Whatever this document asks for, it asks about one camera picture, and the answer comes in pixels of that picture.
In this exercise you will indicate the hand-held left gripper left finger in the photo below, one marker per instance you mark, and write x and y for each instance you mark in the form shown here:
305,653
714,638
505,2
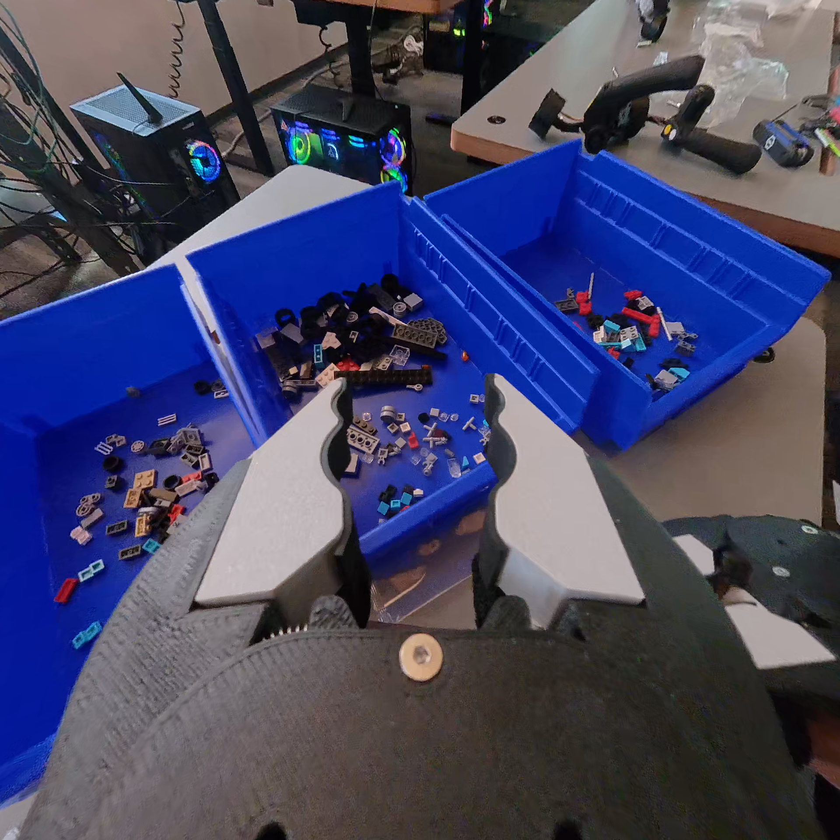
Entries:
275,512

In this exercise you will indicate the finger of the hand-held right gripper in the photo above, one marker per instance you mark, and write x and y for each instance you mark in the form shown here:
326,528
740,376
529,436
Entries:
781,640
699,554

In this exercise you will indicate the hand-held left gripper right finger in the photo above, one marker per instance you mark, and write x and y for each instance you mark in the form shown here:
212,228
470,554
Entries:
558,518

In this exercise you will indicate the blue plastic bin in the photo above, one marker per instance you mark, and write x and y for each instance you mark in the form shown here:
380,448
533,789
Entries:
39,367
656,216
295,262

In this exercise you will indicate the grey desk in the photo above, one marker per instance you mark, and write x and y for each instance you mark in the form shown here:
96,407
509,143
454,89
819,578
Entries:
722,459

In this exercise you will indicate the tan and grey brick pile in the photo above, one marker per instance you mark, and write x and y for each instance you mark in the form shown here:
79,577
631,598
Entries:
145,482

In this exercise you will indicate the flat clear plastic bag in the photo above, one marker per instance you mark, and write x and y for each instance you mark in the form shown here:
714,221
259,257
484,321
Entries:
407,584

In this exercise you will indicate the black and grey brick pile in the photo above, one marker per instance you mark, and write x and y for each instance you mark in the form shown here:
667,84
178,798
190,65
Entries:
384,377

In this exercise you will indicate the red and teal brick pile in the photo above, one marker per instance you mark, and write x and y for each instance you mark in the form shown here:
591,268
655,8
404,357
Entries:
640,315

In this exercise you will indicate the glass computer tower rainbow fans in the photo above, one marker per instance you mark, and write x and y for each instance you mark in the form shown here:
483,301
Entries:
328,111

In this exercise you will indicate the black computer tower with antenna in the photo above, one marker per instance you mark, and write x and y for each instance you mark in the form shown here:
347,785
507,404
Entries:
131,131

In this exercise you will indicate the blue and black device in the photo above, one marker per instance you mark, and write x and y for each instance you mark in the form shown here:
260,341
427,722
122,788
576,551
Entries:
784,143

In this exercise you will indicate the grey table with wood edge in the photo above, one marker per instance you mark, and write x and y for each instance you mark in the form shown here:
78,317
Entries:
525,79

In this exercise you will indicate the bundle of coloured markers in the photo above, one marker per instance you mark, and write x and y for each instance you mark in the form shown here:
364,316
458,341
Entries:
828,131

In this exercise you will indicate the clear plastic wrapping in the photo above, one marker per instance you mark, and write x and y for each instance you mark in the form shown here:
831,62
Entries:
741,72

